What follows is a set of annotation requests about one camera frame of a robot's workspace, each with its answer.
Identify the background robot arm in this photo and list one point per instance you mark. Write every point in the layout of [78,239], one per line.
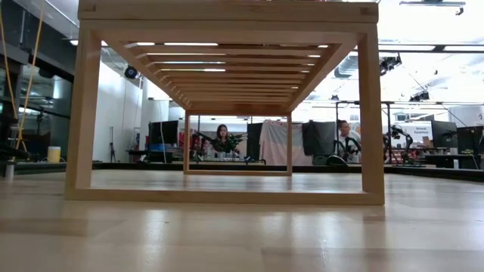
[348,147]
[234,143]
[200,143]
[401,141]

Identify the wooden slatted shelf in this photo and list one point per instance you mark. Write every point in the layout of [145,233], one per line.
[227,11]

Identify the black monitor panel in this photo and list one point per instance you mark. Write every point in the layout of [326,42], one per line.
[254,140]

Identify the pink cloth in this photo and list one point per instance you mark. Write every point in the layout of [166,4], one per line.
[274,143]

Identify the dark grey cloth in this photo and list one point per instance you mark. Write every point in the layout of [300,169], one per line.
[319,138]

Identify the black computer monitor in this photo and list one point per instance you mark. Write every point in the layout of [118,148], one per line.
[163,132]
[470,140]
[444,134]

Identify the blue box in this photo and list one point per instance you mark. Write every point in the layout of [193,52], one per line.
[157,147]

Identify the black round lamp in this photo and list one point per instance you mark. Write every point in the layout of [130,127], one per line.
[131,72]

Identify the black tripod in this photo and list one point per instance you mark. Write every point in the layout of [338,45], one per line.
[112,147]

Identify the black ceiling spotlight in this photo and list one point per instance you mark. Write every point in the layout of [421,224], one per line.
[389,63]
[419,96]

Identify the white sign board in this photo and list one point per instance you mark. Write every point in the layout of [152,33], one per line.
[417,132]

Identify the yellow container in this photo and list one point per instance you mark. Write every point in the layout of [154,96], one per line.
[54,154]

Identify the dark office desk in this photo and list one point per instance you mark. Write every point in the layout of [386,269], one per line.
[442,158]

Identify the ceiling light fixture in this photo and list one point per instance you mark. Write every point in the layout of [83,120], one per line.
[431,3]

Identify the black table frame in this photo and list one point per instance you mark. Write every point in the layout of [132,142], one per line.
[435,173]

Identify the white post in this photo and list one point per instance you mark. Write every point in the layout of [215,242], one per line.
[9,170]

